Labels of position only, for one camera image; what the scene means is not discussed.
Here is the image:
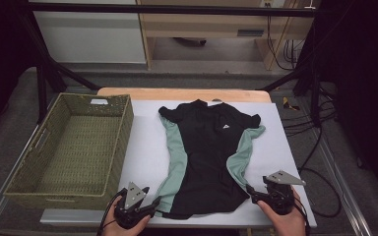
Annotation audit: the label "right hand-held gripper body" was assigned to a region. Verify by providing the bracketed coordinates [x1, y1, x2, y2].
[262, 170, 307, 215]

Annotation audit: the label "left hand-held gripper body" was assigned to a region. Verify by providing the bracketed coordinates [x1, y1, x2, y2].
[113, 181, 152, 230]

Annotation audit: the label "black and mint green shirt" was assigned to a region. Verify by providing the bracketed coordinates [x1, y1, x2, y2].
[157, 98, 267, 220]

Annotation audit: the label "green woven basket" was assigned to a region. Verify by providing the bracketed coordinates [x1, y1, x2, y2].
[3, 92, 135, 210]

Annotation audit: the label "person's right hand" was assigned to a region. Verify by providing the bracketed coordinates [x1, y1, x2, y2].
[257, 189, 306, 236]

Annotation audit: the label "person's left hand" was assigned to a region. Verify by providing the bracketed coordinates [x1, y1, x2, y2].
[101, 196, 153, 236]

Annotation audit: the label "white table board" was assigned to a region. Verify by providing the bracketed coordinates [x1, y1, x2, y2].
[39, 99, 318, 229]

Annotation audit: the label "yellow and black tape piece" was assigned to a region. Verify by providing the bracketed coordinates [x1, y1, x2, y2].
[282, 96, 301, 112]

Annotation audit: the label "light wooden table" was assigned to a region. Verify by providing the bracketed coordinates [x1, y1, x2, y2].
[96, 87, 273, 104]

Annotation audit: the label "black metal stand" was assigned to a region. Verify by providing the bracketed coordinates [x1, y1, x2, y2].
[16, 0, 101, 125]
[259, 9, 324, 128]

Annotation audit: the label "black curtain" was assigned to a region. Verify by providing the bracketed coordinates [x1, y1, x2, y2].
[318, 0, 378, 201]
[0, 0, 37, 139]

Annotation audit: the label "white cabinet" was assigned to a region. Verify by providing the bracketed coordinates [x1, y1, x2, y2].
[32, 0, 147, 64]

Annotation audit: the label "light wooden desk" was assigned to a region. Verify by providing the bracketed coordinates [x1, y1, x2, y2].
[136, 0, 323, 72]

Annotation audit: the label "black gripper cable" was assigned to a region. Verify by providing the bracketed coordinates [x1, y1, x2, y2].
[96, 188, 127, 236]
[291, 126, 343, 236]

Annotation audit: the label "black floor cables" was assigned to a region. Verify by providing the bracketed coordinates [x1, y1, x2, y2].
[282, 83, 339, 138]

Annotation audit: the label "hanging black cables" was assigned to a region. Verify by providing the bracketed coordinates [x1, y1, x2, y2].
[265, 14, 306, 72]

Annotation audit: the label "black horizontal frame bar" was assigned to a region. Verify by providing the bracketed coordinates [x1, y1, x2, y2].
[29, 2, 316, 18]

